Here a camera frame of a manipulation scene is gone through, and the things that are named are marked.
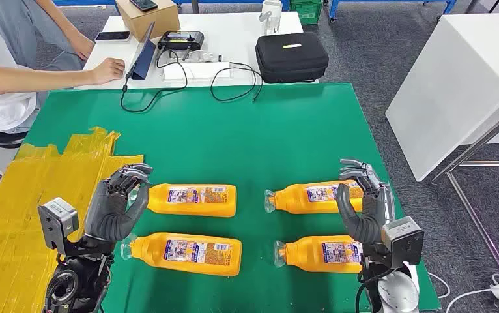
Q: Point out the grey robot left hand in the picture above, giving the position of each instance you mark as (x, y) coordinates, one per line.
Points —
(111, 211)

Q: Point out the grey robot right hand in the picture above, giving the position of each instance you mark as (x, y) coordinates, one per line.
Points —
(368, 216)

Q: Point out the person's left hand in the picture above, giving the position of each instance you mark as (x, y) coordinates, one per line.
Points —
(83, 46)

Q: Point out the person's right hand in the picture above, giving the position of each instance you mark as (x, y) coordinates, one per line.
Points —
(109, 71)

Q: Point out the black smartphone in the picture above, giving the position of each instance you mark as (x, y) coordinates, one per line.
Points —
(112, 36)
(143, 4)

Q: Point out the orange juice bottle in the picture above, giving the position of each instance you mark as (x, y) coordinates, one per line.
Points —
(305, 198)
(189, 255)
(318, 255)
(193, 201)

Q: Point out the person's left forearm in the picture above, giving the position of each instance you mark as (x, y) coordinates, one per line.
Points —
(57, 17)

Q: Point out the person's right forearm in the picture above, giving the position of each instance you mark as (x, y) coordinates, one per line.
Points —
(38, 79)

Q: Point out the tablet in blue case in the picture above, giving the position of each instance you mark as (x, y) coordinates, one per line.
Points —
(146, 60)

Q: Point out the brown cardboard box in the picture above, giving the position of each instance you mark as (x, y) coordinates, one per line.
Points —
(150, 21)

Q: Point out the black remote controller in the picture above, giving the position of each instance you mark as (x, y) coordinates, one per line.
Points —
(180, 40)

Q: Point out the white flat box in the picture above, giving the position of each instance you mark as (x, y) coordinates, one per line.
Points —
(197, 71)

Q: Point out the clear safety goggles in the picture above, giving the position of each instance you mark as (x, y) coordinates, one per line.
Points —
(204, 56)

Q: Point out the black stool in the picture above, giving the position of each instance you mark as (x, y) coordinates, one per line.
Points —
(3, 139)

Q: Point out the silver metal stand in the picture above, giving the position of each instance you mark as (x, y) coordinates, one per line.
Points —
(482, 137)

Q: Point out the white table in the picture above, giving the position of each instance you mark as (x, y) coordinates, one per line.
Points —
(241, 26)

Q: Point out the white cabinet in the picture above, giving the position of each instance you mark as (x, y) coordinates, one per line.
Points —
(448, 86)

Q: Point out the black zip carrying case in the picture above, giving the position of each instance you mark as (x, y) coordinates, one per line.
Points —
(292, 58)

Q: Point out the green plastic crate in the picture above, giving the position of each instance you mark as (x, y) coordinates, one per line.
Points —
(306, 11)

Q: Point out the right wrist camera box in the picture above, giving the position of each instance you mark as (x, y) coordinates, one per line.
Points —
(405, 239)

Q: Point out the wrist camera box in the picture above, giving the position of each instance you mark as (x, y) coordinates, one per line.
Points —
(405, 239)
(57, 220)

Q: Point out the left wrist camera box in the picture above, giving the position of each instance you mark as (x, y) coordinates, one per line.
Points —
(57, 220)

